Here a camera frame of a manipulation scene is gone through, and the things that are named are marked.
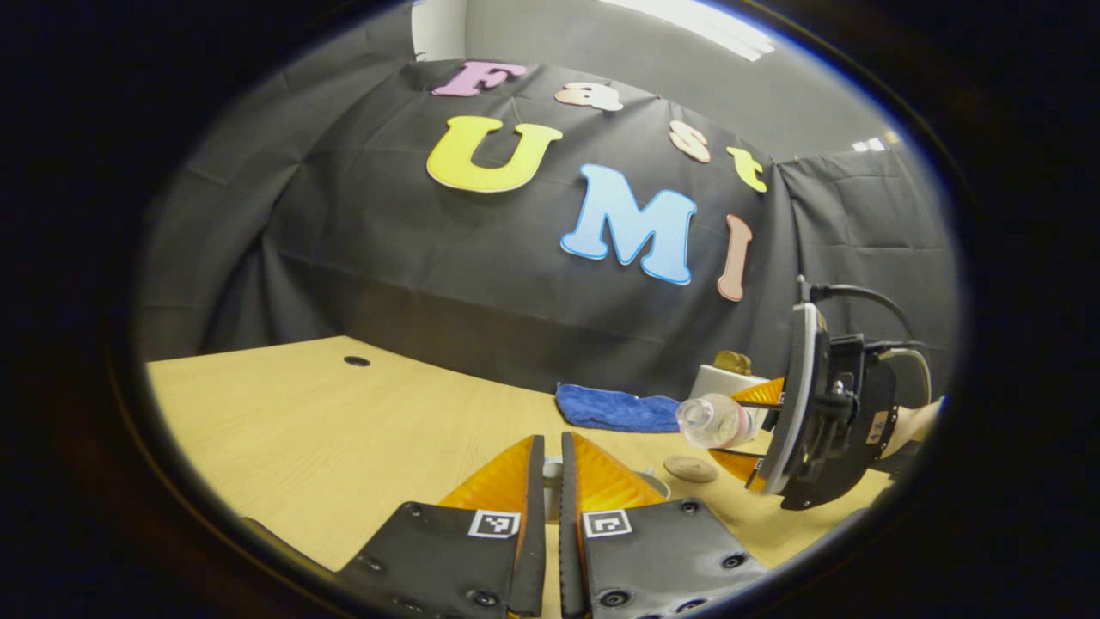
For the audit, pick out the black backdrop cloth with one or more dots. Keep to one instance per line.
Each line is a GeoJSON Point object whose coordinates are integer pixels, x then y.
{"type": "Point", "coordinates": [430, 275]}

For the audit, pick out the brown toast slice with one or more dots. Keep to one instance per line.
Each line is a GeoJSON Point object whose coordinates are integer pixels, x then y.
{"type": "Point", "coordinates": [745, 365]}
{"type": "Point", "coordinates": [726, 363]}

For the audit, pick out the blue towel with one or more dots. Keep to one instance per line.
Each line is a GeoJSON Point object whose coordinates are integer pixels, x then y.
{"type": "Point", "coordinates": [614, 409]}

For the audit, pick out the white teacup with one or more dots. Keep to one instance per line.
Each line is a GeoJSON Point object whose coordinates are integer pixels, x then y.
{"type": "Point", "coordinates": [658, 483]}

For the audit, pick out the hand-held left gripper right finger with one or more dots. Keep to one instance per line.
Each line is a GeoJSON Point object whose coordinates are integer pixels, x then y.
{"type": "Point", "coordinates": [568, 550]}

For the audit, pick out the round brown coaster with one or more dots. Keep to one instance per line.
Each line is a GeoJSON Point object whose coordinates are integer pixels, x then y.
{"type": "Point", "coordinates": [690, 469]}

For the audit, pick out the white toaster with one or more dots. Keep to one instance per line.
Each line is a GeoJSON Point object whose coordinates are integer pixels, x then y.
{"type": "Point", "coordinates": [722, 383]}

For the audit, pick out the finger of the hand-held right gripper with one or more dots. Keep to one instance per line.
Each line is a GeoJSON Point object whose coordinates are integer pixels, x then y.
{"type": "Point", "coordinates": [767, 394]}
{"type": "Point", "coordinates": [746, 468]}

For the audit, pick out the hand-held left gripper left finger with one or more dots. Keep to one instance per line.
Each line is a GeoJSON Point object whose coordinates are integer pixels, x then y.
{"type": "Point", "coordinates": [537, 533]}

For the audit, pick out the clear water bottle pink label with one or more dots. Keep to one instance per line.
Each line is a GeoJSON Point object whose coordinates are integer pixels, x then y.
{"type": "Point", "coordinates": [718, 421]}

